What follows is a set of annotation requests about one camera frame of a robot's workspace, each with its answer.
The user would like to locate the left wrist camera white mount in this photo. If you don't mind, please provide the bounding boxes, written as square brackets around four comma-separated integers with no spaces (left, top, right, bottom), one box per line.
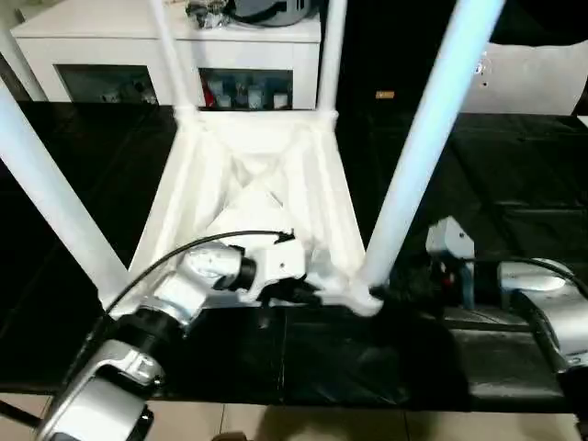
[238,245,307,304]

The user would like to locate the black table frame leg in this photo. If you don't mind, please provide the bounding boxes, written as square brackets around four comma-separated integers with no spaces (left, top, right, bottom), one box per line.
[0,398,38,428]

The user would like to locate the white glass-door cabinet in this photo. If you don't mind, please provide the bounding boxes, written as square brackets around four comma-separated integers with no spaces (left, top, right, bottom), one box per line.
[11,2,322,111]

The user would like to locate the white plastic table top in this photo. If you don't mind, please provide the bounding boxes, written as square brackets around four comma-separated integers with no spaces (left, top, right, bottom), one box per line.
[98,107,385,322]

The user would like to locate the grey helmet on cabinet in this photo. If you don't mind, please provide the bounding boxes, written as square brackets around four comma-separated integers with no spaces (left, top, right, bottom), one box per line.
[232,0,318,28]

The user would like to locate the black work mat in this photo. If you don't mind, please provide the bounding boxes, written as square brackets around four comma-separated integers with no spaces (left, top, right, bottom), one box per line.
[0,100,588,413]

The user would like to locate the dark clutter on cabinet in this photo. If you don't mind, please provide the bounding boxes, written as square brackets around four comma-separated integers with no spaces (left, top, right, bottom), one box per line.
[186,0,235,31]

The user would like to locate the black cabinet with yellow label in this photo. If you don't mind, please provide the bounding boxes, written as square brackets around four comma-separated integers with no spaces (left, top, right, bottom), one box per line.
[344,0,456,116]

